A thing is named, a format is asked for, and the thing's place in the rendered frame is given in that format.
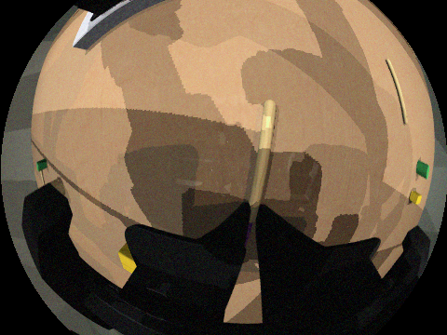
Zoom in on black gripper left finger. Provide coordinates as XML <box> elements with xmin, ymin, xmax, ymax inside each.
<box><xmin>124</xmin><ymin>202</ymin><xmax>251</xmax><ymax>310</ymax></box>

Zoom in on small green block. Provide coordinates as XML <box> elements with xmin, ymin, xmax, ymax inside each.
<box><xmin>416</xmin><ymin>160</ymin><xmax>429</xmax><ymax>180</ymax></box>

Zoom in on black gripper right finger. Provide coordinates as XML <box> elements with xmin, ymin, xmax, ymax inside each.
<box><xmin>254</xmin><ymin>204</ymin><xmax>381</xmax><ymax>324</ymax></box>

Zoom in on green cylinder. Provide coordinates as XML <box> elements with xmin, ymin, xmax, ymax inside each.
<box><xmin>37</xmin><ymin>159</ymin><xmax>47</xmax><ymax>171</ymax></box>

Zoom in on tan wooden stick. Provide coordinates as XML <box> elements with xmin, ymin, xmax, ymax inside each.
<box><xmin>386</xmin><ymin>59</ymin><xmax>407</xmax><ymax>126</ymax></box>

